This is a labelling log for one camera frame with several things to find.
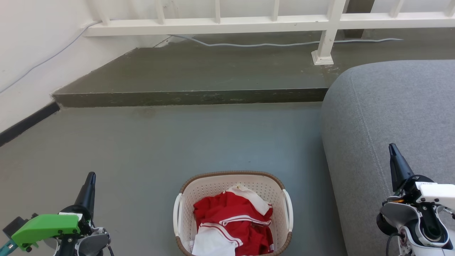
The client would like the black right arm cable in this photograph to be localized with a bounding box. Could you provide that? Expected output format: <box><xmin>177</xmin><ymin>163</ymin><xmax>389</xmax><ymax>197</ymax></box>
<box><xmin>385</xmin><ymin>231</ymin><xmax>404</xmax><ymax>256</ymax></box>

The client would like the thin grey cable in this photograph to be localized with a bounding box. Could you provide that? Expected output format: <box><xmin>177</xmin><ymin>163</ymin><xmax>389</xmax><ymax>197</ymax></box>
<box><xmin>0</xmin><ymin>21</ymin><xmax>404</xmax><ymax>94</ymax></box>

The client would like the black baseboard strip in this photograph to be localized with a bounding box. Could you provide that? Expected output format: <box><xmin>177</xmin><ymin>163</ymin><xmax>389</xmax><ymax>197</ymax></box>
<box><xmin>0</xmin><ymin>102</ymin><xmax>61</xmax><ymax>147</ymax></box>

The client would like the red garment with white stripes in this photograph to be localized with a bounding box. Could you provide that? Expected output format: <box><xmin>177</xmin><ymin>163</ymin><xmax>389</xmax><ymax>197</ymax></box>
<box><xmin>193</xmin><ymin>191</ymin><xmax>274</xmax><ymax>256</ymax></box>

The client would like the white woven-rim laundry basket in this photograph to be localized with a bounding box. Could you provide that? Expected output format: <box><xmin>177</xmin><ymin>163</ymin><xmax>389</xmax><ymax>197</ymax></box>
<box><xmin>173</xmin><ymin>171</ymin><xmax>294</xmax><ymax>256</ymax></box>

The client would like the grey concrete raised step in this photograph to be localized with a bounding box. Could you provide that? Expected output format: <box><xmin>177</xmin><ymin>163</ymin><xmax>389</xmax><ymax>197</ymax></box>
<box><xmin>51</xmin><ymin>30</ymin><xmax>455</xmax><ymax>108</ymax></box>

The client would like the dark pillar behind railing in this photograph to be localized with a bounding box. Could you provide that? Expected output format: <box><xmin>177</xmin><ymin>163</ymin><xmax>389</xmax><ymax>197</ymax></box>
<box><xmin>343</xmin><ymin>0</ymin><xmax>375</xmax><ymax>39</ymax></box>

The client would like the white metal railing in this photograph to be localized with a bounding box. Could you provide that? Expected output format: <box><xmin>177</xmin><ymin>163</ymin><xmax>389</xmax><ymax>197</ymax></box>
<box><xmin>82</xmin><ymin>0</ymin><xmax>455</xmax><ymax>66</ymax></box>

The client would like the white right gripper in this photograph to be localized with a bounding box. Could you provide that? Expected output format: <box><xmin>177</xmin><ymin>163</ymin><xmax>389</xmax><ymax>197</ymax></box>
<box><xmin>389</xmin><ymin>143</ymin><xmax>455</xmax><ymax>209</ymax></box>

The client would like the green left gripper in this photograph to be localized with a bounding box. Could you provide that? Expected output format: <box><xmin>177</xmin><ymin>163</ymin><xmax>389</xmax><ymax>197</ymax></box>
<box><xmin>11</xmin><ymin>172</ymin><xmax>97</xmax><ymax>251</ymax></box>

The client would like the grey fabric sofa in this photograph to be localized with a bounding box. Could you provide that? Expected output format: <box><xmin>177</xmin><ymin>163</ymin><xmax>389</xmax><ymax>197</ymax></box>
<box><xmin>321</xmin><ymin>59</ymin><xmax>455</xmax><ymax>256</ymax></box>

